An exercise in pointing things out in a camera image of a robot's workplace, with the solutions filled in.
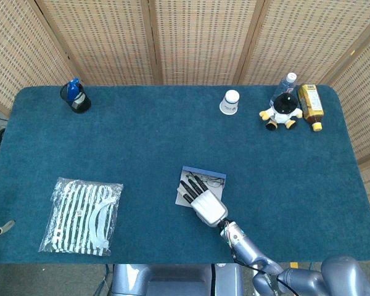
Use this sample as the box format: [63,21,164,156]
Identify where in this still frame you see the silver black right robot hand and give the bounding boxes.
[178,174,229,228]

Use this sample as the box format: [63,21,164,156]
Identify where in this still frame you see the black grey left robot hand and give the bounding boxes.
[0,173,15,237]

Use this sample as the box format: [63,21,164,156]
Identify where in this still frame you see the blue glasses case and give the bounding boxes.
[175,165,228,207]

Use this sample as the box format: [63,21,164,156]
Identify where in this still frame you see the dark-framed eyeglasses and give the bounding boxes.
[184,172,226,191]

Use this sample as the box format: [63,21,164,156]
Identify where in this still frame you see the striped item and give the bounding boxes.
[38,176,124,257]

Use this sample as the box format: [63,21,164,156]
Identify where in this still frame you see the silver robot torso base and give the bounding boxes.
[110,263,244,296]

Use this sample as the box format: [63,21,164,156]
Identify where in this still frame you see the blue carpet table cover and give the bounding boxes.
[0,85,370,265]

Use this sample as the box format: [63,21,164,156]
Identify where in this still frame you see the white paper cup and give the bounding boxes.
[219,89,241,115]

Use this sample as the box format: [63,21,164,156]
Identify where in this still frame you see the black white penguin plush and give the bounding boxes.
[258,93,303,131]

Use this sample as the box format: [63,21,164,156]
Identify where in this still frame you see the black mesh pen holder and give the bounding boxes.
[59,82,92,114]

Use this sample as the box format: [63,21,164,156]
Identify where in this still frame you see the clear plastic water bottle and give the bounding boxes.
[269,72,298,105]

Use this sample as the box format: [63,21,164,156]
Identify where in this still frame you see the yellow label tea bottle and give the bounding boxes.
[297,83,324,133]

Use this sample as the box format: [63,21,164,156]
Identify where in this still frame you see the bamboo folding screen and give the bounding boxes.
[0,0,370,226]

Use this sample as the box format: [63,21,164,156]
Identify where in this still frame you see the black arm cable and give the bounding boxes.
[229,243,297,296]

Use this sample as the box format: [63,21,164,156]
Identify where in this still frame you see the blue cable under table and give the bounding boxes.
[94,264,115,296]

